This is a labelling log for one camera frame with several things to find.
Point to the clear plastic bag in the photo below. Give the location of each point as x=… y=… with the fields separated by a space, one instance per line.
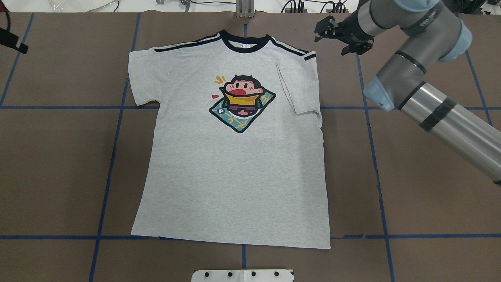
x=80 y=6

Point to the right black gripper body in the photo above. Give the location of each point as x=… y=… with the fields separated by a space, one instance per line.
x=349 y=32

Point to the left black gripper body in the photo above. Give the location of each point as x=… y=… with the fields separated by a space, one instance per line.
x=6 y=36

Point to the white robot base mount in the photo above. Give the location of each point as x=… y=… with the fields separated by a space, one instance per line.
x=244 y=275

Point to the aluminium frame post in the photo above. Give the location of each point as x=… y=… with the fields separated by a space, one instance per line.
x=245 y=9

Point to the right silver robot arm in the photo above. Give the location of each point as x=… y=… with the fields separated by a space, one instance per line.
x=434 y=34

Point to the grey cartoon print t-shirt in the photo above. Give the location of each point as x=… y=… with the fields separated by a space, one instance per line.
x=238 y=152

